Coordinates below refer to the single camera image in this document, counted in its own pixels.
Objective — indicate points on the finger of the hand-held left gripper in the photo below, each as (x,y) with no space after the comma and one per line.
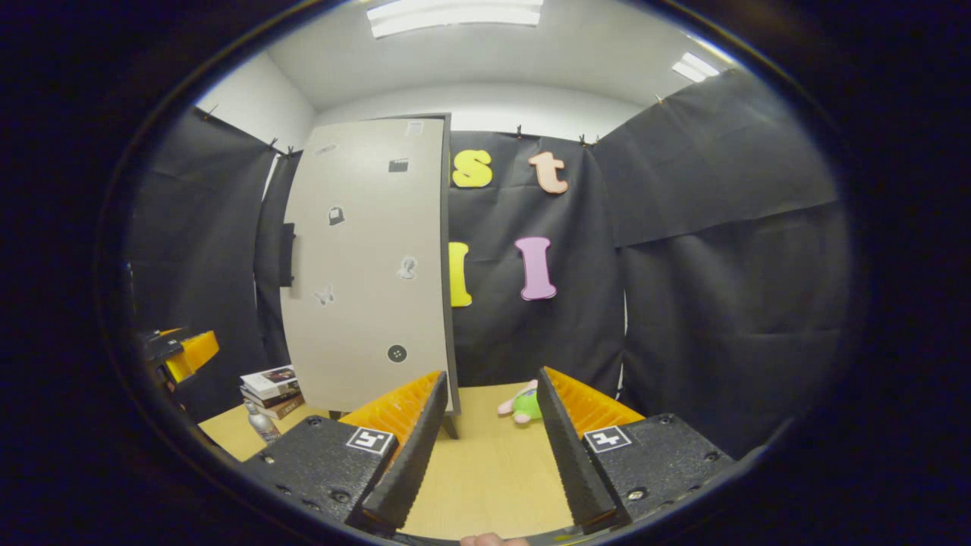
(193,353)

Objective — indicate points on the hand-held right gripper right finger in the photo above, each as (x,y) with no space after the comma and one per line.
(576,470)

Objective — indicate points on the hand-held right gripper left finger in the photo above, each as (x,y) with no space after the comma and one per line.
(410,470)

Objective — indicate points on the silver bottle with pink label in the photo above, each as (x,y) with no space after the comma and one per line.
(263,426)

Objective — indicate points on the beige cabinet door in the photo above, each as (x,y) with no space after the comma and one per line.
(364,303)

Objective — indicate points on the white cover book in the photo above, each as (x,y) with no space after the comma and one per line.
(269,377)

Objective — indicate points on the pink and green plush toy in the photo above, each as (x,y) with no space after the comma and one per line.
(523,409)

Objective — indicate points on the brown book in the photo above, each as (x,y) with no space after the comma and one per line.
(284,409)

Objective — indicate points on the black backdrop cloth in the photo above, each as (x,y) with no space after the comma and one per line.
(721,303)

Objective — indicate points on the small ceiling light panel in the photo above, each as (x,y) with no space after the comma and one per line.
(696,67)

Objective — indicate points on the large ceiling light panel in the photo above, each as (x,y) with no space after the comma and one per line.
(455,17)

